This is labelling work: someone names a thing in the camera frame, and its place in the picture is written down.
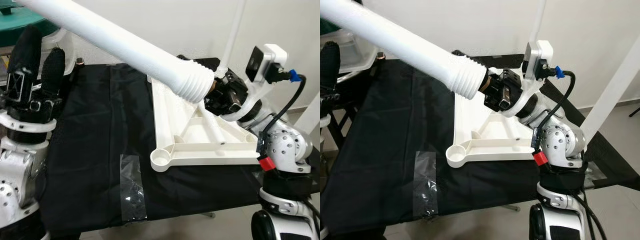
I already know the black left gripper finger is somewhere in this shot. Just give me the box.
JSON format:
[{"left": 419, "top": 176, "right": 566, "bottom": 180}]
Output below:
[
  {"left": 39, "top": 47, "right": 67, "bottom": 98},
  {"left": 321, "top": 41, "right": 342, "bottom": 96},
  {"left": 6, "top": 25, "right": 44, "bottom": 103}
]

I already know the clear plastic storage box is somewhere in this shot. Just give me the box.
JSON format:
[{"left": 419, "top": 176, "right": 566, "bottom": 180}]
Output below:
[
  {"left": 337, "top": 27, "right": 386, "bottom": 71},
  {"left": 42, "top": 27, "right": 86, "bottom": 76}
]

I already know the white plastic table top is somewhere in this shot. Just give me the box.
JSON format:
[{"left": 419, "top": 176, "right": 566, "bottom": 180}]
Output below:
[
  {"left": 147, "top": 65, "right": 266, "bottom": 173},
  {"left": 445, "top": 67, "right": 551, "bottom": 169}
]

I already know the translucent tape patch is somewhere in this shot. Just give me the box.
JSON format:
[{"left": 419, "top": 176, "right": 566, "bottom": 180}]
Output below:
[{"left": 582, "top": 160, "right": 608, "bottom": 190}]

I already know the green lidded plastic container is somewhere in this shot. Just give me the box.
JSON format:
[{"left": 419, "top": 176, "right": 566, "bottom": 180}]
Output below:
[
  {"left": 0, "top": 0, "right": 58, "bottom": 48},
  {"left": 320, "top": 17, "right": 346, "bottom": 36}
]

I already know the clear plastic bag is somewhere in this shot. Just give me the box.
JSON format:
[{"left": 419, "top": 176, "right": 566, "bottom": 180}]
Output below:
[
  {"left": 412, "top": 150, "right": 440, "bottom": 218},
  {"left": 120, "top": 154, "right": 148, "bottom": 222}
]

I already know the black metal stand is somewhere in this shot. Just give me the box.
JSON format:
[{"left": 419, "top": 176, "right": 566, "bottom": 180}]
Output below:
[{"left": 325, "top": 75, "right": 373, "bottom": 151}]

